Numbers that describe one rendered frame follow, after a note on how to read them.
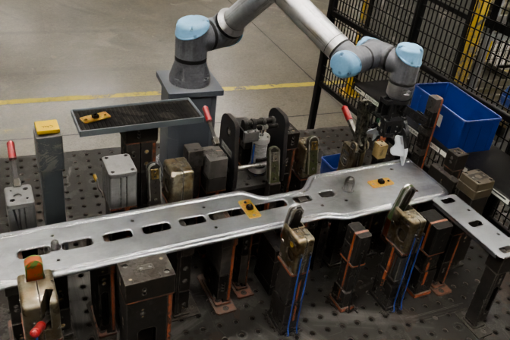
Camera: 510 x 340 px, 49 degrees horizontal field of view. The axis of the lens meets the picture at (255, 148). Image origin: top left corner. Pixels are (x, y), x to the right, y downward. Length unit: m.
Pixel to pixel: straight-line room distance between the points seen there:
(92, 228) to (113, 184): 0.13
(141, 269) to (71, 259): 0.18
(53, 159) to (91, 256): 0.36
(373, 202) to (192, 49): 0.81
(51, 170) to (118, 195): 0.24
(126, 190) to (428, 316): 0.99
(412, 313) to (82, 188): 1.24
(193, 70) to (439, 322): 1.15
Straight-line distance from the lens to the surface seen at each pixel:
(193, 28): 1.98
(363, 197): 1.76
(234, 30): 2.05
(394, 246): 1.72
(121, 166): 1.57
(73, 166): 2.34
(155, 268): 1.37
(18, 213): 1.56
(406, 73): 1.63
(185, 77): 2.03
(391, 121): 1.68
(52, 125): 1.68
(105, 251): 1.46
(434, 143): 2.12
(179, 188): 1.63
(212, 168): 1.68
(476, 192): 1.90
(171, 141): 2.13
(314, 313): 1.78
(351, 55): 1.55
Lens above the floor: 1.96
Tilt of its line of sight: 30 degrees down
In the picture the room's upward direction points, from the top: 7 degrees clockwise
